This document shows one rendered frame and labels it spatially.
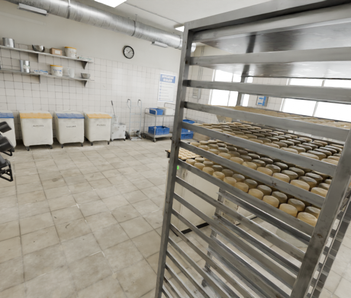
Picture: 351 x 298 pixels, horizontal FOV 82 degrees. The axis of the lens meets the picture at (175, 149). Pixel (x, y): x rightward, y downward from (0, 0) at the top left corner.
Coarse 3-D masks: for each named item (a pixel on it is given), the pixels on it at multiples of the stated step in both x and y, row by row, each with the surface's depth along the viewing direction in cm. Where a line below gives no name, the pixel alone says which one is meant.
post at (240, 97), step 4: (240, 80) 113; (244, 80) 111; (240, 96) 114; (236, 100) 117; (240, 100) 114; (236, 104) 117; (240, 104) 115; (236, 120) 118; (220, 188) 132; (220, 196) 133; (220, 200) 133; (216, 208) 136; (220, 212) 137; (216, 220) 137; (212, 232) 141; (216, 236) 142; (208, 252) 146; (208, 264) 148; (204, 284) 153
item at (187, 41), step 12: (192, 36) 81; (180, 72) 85; (180, 84) 86; (180, 96) 86; (180, 108) 88; (180, 120) 90; (180, 132) 92; (168, 180) 99; (168, 192) 100; (168, 204) 101; (168, 216) 104; (168, 228) 106; (156, 288) 119
